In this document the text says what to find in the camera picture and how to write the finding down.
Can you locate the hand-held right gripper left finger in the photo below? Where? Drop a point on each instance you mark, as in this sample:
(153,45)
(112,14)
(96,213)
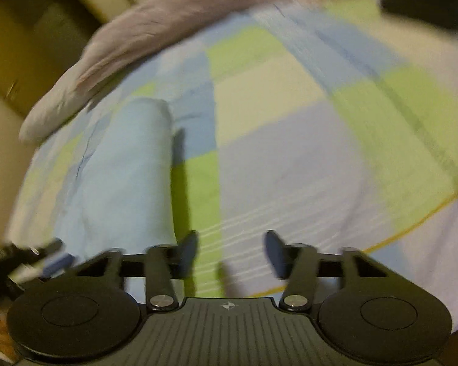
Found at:
(187,253)

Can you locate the beige cabinet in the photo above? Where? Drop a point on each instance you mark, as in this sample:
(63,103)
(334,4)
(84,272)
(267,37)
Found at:
(23,45)

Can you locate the light blue shirt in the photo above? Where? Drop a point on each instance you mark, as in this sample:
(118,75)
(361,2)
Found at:
(129,167)

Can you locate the grey blanket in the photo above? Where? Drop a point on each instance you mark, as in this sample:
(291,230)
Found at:
(156,26)

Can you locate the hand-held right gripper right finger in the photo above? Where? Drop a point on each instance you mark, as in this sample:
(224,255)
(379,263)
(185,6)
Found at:
(274,253)

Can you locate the checked bed sheet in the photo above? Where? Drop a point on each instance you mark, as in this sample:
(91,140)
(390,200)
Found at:
(290,122)

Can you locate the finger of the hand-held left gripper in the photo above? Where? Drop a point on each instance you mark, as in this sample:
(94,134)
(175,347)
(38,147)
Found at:
(47,246)
(59,264)

